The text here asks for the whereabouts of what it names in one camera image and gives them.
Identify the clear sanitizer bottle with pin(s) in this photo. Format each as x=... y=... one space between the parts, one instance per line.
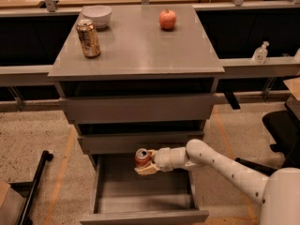
x=260 y=53

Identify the red apple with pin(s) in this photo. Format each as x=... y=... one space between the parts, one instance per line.
x=167 y=19

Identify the black office chair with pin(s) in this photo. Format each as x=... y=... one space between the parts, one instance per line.
x=284 y=127

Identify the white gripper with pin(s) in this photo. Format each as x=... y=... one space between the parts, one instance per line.
x=162 y=158

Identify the grey top drawer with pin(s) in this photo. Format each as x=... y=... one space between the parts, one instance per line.
x=93 y=110

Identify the grey drawer cabinet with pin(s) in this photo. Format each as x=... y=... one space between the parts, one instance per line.
x=134 y=39

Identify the gold white soda can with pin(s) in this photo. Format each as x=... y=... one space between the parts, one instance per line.
x=88 y=37

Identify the grey desk rail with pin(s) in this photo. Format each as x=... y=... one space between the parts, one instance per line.
x=225 y=69

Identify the white bowl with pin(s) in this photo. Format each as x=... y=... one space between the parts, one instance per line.
x=99 y=15

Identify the grey middle drawer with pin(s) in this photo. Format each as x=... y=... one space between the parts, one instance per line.
x=130 y=142

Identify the open grey bottom drawer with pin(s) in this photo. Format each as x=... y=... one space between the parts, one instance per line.
x=122 y=197

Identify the red coke can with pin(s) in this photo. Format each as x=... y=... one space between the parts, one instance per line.
x=142 y=158

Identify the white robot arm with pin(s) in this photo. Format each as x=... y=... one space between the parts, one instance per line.
x=278 y=194

